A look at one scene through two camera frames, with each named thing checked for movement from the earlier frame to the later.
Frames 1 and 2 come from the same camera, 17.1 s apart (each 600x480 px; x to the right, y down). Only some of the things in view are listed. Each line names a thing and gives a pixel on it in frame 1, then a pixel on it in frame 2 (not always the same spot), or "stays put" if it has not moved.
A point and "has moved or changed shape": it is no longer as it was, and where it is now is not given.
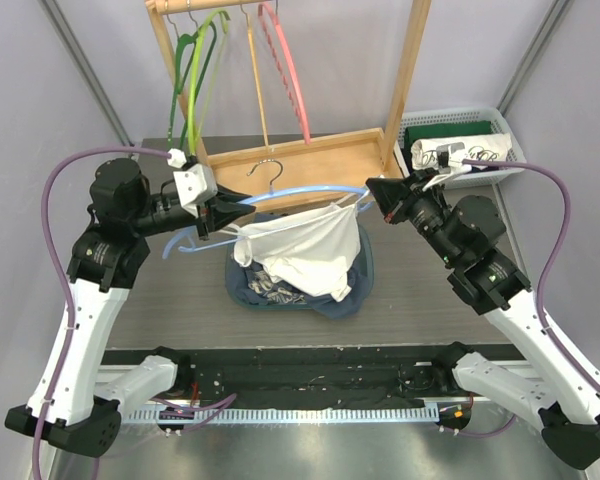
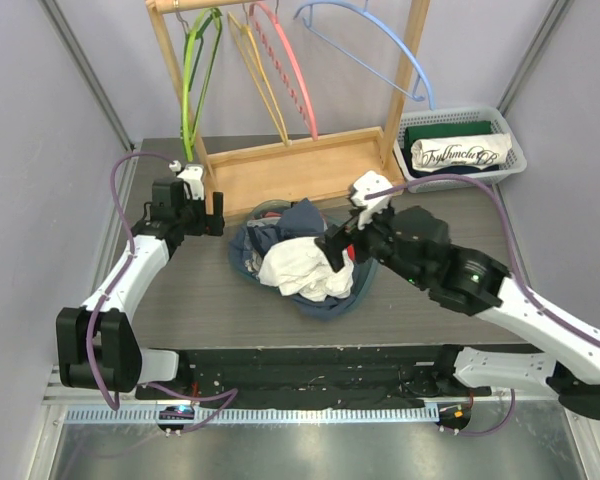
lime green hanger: [194, 83] → [187, 111]
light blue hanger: [171, 249] → [370, 42]
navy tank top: [255, 285] → [301, 219]
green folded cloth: [420, 133] stays put
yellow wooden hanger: [268, 147] has moved or changed shape
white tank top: [316, 254] stays put
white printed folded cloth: [490, 147] stays put
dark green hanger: [181, 42] → [201, 50]
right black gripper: [400, 201] → [348, 239]
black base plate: [315, 377] stays put
